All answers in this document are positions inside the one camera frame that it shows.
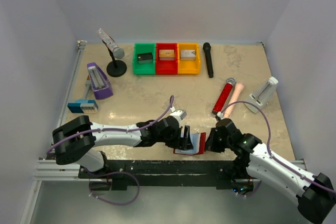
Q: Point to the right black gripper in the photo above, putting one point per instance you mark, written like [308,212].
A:
[209,145]

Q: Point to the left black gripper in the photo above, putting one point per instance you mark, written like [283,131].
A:
[183,143]

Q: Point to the red leather card holder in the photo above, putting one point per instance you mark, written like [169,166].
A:
[198,143]

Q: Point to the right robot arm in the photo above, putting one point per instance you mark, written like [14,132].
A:
[313,195]

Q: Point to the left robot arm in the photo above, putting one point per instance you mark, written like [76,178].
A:
[74,142]

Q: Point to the silver card in yellow bin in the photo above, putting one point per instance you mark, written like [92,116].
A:
[188,54]

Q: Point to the tan card in red bin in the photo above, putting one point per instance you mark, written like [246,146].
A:
[166,54]

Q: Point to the black card in green bin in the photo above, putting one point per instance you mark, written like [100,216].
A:
[145,58]

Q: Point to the pink microphone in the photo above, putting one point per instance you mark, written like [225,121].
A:
[234,98]

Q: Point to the red microphone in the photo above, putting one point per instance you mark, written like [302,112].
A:
[230,83]

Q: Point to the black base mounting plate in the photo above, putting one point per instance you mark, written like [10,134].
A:
[218,174]

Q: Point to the white metronome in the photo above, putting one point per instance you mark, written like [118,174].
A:
[259,99]

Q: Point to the yellow plastic bin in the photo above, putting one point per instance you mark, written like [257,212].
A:
[189,65]

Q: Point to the red plastic bin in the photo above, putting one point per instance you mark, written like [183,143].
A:
[166,67]

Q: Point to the green plastic bin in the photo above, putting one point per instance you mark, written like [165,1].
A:
[145,69]

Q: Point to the black microphone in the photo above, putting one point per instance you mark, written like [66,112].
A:
[208,59]

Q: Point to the black microphone stand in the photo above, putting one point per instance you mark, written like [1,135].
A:
[117,67]

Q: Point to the blue grey block toy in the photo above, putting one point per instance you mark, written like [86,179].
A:
[84,105]

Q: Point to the glitter silver microphone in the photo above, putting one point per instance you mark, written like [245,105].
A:
[110,43]

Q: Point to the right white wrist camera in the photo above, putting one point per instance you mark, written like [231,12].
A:
[219,116]

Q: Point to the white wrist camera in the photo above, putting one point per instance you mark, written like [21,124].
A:
[179,115]
[219,116]

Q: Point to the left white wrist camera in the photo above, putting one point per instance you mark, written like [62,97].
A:
[179,115]

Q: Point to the aluminium frame rail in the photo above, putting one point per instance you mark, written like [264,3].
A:
[46,169]

